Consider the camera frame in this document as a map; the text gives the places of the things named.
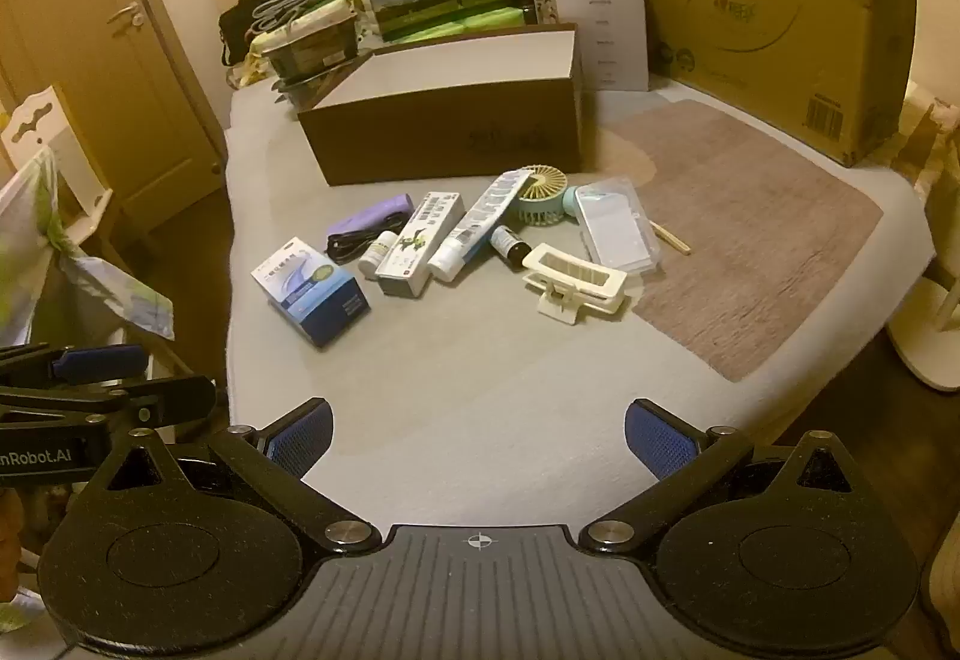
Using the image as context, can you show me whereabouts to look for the black cable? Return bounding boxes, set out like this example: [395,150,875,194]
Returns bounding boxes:
[325,229,383,265]

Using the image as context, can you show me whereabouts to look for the white fan stand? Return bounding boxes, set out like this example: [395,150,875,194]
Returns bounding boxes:
[885,176,960,395]

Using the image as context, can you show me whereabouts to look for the blue medicine box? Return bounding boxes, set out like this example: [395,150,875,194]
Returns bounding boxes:
[251,238,372,347]

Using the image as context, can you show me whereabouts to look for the printed plastic bag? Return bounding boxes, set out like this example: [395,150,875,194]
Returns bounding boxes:
[0,146,177,342]

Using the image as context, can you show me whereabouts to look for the green tissue pack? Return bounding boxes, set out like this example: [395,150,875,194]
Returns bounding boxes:
[390,17,467,43]
[465,7,526,36]

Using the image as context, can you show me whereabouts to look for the clear plastic case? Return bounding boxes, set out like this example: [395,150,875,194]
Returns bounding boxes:
[576,175,662,275]

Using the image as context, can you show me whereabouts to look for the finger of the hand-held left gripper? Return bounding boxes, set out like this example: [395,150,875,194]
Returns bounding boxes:
[0,343,151,385]
[0,373,218,434]

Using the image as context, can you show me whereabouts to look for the white toothpaste tube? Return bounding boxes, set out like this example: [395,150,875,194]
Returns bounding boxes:
[427,169,537,284]

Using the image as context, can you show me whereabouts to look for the purple tube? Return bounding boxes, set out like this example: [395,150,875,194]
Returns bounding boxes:
[328,193,415,248]

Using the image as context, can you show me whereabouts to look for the wooden stick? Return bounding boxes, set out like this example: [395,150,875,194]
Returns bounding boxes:
[649,219,692,254]

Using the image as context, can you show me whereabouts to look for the white pill bottle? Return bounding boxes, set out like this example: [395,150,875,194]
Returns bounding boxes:
[357,230,398,281]

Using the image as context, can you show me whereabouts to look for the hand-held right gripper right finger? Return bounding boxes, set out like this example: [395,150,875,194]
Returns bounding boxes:
[579,397,875,556]

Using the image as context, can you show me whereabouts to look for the cream hair clip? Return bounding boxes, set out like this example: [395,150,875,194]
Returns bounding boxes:
[521,243,627,326]

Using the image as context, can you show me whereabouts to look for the large cardboard box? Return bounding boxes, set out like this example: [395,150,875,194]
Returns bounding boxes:
[634,0,935,168]

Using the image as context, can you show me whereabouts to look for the white ointment box green bird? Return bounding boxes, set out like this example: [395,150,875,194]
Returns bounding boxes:
[375,191,467,299]

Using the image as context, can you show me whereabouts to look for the brown spray bottle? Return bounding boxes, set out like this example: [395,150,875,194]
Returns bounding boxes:
[491,225,533,271]

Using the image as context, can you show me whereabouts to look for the wooden door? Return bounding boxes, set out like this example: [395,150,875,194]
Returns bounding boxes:
[41,0,226,233]

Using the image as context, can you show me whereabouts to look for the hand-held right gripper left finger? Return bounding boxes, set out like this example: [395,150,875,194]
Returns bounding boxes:
[86,397,381,556]

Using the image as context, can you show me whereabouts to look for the white chair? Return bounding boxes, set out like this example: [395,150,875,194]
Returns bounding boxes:
[0,82,115,241]

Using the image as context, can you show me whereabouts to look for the white carton box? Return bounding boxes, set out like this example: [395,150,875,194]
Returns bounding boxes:
[555,0,650,93]

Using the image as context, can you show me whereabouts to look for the black bag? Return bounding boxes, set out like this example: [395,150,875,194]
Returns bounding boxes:
[219,0,301,67]

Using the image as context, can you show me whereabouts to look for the mint handheld fan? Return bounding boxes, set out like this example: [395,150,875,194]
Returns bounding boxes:
[510,163,601,233]

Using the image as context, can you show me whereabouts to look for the brown mat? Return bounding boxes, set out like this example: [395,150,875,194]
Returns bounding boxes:
[592,97,886,383]

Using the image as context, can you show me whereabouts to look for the brown storage box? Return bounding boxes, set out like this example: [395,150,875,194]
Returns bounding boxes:
[298,22,584,187]

